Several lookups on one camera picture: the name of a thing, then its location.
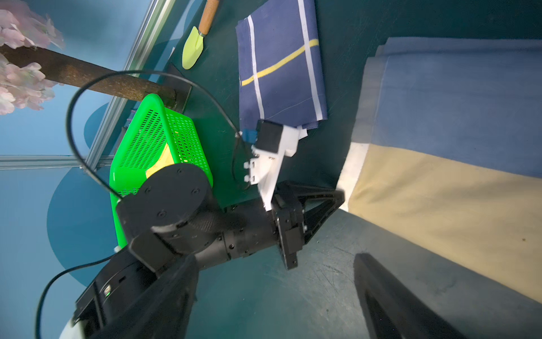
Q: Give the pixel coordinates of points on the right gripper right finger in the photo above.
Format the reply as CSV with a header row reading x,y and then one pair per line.
x,y
391,310

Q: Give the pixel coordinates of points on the yellow cartoon pillowcase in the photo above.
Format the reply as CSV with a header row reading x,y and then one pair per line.
x,y
164,160

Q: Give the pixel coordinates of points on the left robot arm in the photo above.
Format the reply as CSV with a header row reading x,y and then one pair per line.
x,y
243,230

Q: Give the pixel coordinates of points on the pink blossom artificial tree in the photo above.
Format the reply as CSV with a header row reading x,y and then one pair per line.
x,y
30,70

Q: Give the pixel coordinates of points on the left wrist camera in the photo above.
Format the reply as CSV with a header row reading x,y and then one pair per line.
x,y
273,143

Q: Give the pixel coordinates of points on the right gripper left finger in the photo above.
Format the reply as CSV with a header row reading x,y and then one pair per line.
x,y
164,309

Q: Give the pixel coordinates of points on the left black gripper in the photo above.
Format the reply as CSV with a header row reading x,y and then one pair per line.
x,y
300,211

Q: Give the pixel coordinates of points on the navy striped pillowcase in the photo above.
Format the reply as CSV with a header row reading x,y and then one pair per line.
x,y
280,66

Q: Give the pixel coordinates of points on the green plastic basket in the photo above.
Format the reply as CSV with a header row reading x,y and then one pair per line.
x,y
156,144

